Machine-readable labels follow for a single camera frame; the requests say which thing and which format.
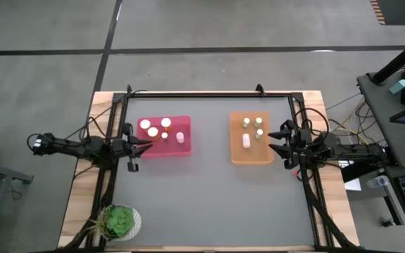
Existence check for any black diagonal pole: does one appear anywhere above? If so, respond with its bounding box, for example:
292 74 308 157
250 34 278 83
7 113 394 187
370 33 405 85

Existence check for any teal small box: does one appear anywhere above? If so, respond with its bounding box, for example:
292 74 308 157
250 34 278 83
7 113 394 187
389 79 405 95

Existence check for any dark mat with brick border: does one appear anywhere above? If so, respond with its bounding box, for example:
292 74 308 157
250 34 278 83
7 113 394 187
369 0 405 26

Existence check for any pink translucent plastic bin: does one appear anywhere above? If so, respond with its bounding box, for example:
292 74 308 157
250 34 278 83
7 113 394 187
136 115 192 158

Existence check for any white paper sheet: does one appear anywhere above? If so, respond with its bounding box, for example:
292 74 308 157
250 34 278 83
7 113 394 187
342 177 362 193

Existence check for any green succulent in white pot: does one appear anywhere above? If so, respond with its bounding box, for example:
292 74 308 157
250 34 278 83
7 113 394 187
89 203 143 242

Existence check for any clear water bottle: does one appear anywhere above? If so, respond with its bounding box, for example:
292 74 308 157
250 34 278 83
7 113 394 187
366 174 390 189

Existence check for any black equipment cart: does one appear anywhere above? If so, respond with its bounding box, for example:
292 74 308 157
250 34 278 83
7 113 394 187
341 68 405 253

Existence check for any tangle of floor cables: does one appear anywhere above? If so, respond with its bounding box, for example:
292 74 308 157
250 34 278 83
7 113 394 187
325 91 390 145

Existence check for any orange translucent plastic bin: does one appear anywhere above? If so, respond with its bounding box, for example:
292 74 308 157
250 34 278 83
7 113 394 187
229 111 275 165

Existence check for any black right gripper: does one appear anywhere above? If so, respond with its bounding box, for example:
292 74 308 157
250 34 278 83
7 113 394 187
268 119 314 170

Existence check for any black aluminium table frame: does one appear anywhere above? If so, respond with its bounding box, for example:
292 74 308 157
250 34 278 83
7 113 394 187
60 84 360 252

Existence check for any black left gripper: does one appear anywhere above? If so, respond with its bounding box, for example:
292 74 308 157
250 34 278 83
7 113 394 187
112 122 153 173

